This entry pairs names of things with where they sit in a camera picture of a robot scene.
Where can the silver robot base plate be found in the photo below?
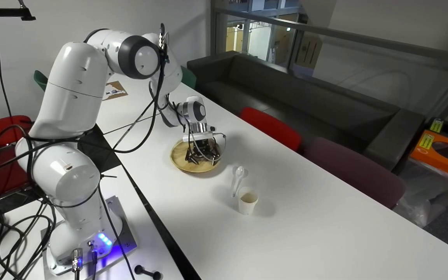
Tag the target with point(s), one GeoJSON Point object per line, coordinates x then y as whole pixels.
{"type": "Point", "coordinates": [121, 234]}

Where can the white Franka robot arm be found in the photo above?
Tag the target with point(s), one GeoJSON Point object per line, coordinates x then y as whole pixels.
{"type": "Point", "coordinates": [73, 94]}

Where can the white plastic spoon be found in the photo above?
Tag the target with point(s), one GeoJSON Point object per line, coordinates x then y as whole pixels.
{"type": "Point", "coordinates": [238, 174]}

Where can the white paper cup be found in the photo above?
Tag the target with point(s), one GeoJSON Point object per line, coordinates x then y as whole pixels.
{"type": "Point", "coordinates": [246, 203]}

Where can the red chair at table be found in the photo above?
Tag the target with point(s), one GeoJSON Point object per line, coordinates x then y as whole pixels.
{"type": "Point", "coordinates": [272, 129]}

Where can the orange box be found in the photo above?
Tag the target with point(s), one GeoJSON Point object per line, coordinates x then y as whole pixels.
{"type": "Point", "coordinates": [443, 157]}

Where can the yellow-green tag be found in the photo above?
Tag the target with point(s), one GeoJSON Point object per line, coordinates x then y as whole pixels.
{"type": "Point", "coordinates": [435, 125]}

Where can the dark grey sofa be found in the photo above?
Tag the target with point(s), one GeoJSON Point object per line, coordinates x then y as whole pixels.
{"type": "Point", "coordinates": [295, 99]}

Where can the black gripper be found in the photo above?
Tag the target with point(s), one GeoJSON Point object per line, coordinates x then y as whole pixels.
{"type": "Point", "coordinates": [202, 146]}

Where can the green chair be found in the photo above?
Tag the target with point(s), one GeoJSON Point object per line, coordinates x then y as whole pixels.
{"type": "Point", "coordinates": [39, 80]}
{"type": "Point", "coordinates": [187, 79]}

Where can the yellow sign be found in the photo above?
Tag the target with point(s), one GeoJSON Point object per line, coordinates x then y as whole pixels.
{"type": "Point", "coordinates": [308, 51]}

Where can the brown printed booklet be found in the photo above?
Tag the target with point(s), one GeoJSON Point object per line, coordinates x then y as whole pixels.
{"type": "Point", "coordinates": [115, 90]}

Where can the grey metal railing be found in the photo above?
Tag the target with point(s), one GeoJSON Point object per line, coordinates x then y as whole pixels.
{"type": "Point", "coordinates": [379, 45]}

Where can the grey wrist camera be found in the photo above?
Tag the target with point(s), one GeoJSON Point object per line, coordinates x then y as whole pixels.
{"type": "Point", "coordinates": [202, 136]}

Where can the black overhead mount bar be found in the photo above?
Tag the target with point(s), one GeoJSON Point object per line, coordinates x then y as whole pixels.
{"type": "Point", "coordinates": [6, 13]}

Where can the dark-grained wooden plate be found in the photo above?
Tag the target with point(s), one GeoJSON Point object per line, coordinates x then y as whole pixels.
{"type": "Point", "coordinates": [180, 158]}

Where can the maroon chair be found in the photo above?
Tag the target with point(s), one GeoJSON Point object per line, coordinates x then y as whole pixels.
{"type": "Point", "coordinates": [356, 172]}

